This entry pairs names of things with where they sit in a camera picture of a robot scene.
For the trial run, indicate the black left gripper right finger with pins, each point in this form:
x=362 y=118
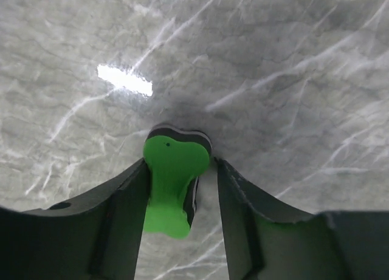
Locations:
x=266 y=238

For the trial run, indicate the green bone-shaped eraser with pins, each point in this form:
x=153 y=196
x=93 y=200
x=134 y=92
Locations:
x=176 y=159

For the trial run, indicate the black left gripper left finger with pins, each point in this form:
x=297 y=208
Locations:
x=95 y=235

